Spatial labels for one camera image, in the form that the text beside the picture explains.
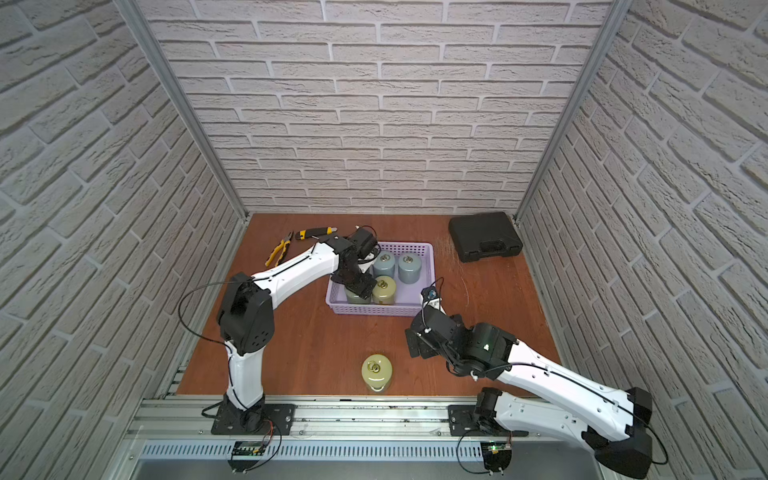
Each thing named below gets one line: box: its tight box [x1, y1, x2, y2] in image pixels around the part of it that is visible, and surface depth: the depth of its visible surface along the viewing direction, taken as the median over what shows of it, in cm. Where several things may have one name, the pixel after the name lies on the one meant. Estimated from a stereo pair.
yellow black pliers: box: [264, 231, 294, 267], surface depth 109 cm
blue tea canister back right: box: [398, 254, 422, 285], surface depth 99 cm
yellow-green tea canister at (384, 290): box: [372, 275, 397, 305], surface depth 90 cm
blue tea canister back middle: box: [373, 250, 395, 277], surface depth 97 cm
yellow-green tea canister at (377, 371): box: [361, 354, 393, 392], surface depth 76 cm
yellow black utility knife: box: [295, 226, 338, 241], surface depth 116 cm
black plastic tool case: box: [448, 212, 523, 263], surface depth 108 cm
